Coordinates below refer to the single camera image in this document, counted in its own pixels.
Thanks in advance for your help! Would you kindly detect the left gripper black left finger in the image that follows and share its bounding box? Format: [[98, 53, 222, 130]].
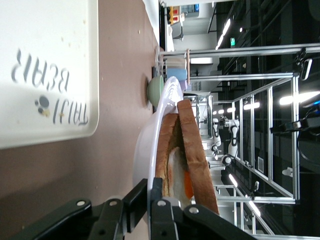
[[9, 178, 148, 240]]

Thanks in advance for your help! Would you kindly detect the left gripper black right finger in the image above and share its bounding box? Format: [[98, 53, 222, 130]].
[[149, 177, 256, 240]]

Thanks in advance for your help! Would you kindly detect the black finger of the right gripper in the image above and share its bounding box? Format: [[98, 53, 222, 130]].
[[269, 120, 305, 135]]

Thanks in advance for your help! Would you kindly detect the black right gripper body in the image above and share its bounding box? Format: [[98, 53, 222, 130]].
[[301, 115, 320, 131]]

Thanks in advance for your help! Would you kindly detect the fried egg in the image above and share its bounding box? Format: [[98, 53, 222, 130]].
[[166, 146, 195, 209]]

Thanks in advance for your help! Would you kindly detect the lavender round plate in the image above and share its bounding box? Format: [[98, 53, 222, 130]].
[[132, 76, 187, 240]]

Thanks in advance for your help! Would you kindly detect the brown toast bread slice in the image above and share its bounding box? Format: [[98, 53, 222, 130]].
[[154, 112, 187, 198], [176, 99, 220, 216]]

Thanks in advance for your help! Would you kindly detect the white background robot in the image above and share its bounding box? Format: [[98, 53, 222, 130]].
[[211, 117, 241, 167]]

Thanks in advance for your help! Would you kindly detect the light green bowl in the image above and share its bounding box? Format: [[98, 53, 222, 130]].
[[146, 74, 165, 109]]

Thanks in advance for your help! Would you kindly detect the wooden stick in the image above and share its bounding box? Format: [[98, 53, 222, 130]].
[[185, 48, 191, 85]]

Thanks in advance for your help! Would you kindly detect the light blue cup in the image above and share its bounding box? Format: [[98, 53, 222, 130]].
[[166, 67, 188, 81]]

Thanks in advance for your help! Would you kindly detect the beige cup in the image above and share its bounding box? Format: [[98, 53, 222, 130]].
[[164, 57, 187, 69]]

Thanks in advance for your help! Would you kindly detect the cream bear print tray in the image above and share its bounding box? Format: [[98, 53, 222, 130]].
[[0, 0, 100, 150]]

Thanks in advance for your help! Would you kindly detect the aluminium frame cage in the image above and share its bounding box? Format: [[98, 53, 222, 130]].
[[212, 72, 302, 240]]

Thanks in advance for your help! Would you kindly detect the aluminium frame post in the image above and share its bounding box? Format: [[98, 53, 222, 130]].
[[159, 42, 320, 58]]

